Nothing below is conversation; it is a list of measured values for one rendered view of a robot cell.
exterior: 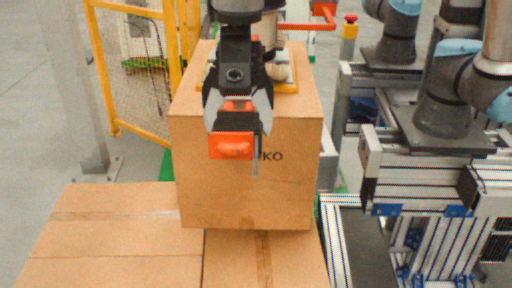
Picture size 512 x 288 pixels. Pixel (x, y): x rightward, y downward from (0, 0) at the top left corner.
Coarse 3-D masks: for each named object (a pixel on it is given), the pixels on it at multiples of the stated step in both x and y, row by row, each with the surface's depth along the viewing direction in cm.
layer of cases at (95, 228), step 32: (64, 192) 156; (96, 192) 156; (128, 192) 156; (160, 192) 156; (64, 224) 141; (96, 224) 141; (128, 224) 141; (160, 224) 141; (32, 256) 128; (64, 256) 128; (96, 256) 129; (128, 256) 129; (160, 256) 129; (192, 256) 129; (224, 256) 129; (256, 256) 129; (288, 256) 129; (320, 256) 129
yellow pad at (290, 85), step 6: (276, 48) 126; (282, 48) 127; (288, 48) 135; (288, 66) 120; (294, 66) 122; (294, 72) 118; (288, 78) 113; (294, 78) 114; (276, 84) 110; (282, 84) 110; (288, 84) 110; (294, 84) 110; (276, 90) 109; (282, 90) 109; (288, 90) 109; (294, 90) 109
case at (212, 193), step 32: (192, 64) 128; (192, 96) 108; (288, 96) 108; (192, 128) 101; (288, 128) 101; (320, 128) 101; (192, 160) 107; (224, 160) 107; (288, 160) 106; (192, 192) 113; (224, 192) 113; (256, 192) 113; (288, 192) 113; (192, 224) 121; (224, 224) 120; (256, 224) 120; (288, 224) 120
